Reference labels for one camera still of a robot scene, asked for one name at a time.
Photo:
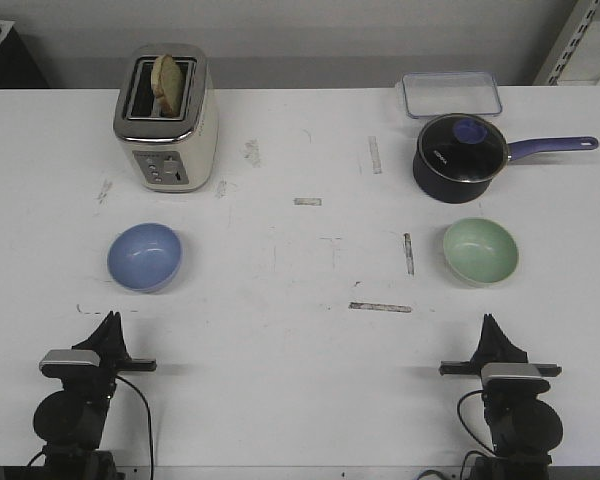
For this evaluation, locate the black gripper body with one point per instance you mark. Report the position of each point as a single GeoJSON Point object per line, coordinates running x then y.
{"type": "Point", "coordinates": [472, 368]}
{"type": "Point", "coordinates": [105, 363]}

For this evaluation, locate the cream two-slot toaster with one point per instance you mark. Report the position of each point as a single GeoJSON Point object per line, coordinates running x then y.
{"type": "Point", "coordinates": [168, 154]}

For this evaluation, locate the white metal shelf upright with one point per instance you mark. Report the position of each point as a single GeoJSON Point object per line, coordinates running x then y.
{"type": "Point", "coordinates": [574, 58]}

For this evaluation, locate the glass saucepan lid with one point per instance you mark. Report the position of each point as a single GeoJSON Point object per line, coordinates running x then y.
{"type": "Point", "coordinates": [463, 148]}

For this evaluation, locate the dark blue saucepan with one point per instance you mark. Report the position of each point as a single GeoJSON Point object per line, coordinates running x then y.
{"type": "Point", "coordinates": [454, 192]}

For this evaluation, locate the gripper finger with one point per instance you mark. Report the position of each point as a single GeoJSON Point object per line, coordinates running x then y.
{"type": "Point", "coordinates": [503, 349]}
{"type": "Point", "coordinates": [483, 350]}
{"type": "Point", "coordinates": [120, 349]}
{"type": "Point", "coordinates": [98, 340]}

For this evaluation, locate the clear plastic food container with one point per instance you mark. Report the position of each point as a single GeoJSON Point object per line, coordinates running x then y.
{"type": "Point", "coordinates": [425, 95]}

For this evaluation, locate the blue bowl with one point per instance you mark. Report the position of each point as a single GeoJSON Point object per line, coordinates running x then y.
{"type": "Point", "coordinates": [145, 258]}

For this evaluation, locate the slice of toasted bread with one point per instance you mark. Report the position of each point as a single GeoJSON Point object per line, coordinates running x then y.
{"type": "Point", "coordinates": [167, 85]}

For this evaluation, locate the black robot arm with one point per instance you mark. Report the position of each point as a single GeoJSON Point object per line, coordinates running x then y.
{"type": "Point", "coordinates": [523, 428]}
{"type": "Point", "coordinates": [71, 420]}

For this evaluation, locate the green bowl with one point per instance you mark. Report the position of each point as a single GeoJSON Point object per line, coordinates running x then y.
{"type": "Point", "coordinates": [480, 251]}

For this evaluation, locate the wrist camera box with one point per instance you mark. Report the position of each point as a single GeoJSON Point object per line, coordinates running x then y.
{"type": "Point", "coordinates": [509, 372]}
{"type": "Point", "coordinates": [69, 363]}

